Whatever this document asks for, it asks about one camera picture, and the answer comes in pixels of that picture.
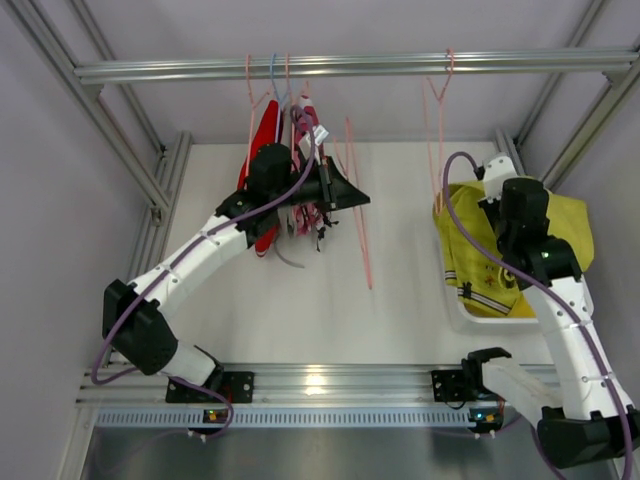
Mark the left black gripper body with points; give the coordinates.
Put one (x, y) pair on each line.
(329, 182)

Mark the pink hanger of lime trousers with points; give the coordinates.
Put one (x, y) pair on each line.
(349, 166)

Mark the lime green trousers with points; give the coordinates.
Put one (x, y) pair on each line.
(465, 240)

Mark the yellow trousers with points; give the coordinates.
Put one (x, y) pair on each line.
(521, 309)

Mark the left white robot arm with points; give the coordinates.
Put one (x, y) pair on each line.
(137, 314)

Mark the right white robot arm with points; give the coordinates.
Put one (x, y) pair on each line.
(590, 417)

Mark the pink camouflage trousers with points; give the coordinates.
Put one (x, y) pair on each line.
(309, 219)

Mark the red trousers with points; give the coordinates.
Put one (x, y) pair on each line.
(267, 133)

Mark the blue hanger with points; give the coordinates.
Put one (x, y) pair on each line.
(280, 100)

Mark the pink hanger of camouflage trousers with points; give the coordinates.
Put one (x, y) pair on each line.
(294, 92)

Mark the white plastic basket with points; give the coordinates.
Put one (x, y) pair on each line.
(470, 320)

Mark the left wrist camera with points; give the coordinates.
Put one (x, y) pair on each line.
(310, 145)

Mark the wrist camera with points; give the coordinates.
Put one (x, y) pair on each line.
(310, 145)
(493, 173)

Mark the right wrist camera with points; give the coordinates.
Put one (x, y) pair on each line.
(493, 173)

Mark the left aluminium frame post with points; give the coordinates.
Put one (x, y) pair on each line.
(161, 184)

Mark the aluminium frame post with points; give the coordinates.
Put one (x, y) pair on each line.
(161, 184)
(572, 110)

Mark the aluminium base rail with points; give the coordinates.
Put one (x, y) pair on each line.
(287, 385)

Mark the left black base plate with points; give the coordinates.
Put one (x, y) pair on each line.
(235, 387)

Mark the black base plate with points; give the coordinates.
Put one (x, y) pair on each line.
(235, 387)
(455, 387)

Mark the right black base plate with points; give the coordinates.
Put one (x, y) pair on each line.
(455, 387)

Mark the grey slotted cable duct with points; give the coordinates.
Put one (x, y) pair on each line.
(329, 417)

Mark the aluminium hanging rail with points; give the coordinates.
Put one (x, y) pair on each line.
(564, 60)

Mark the right aluminium frame post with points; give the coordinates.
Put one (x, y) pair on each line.
(572, 110)

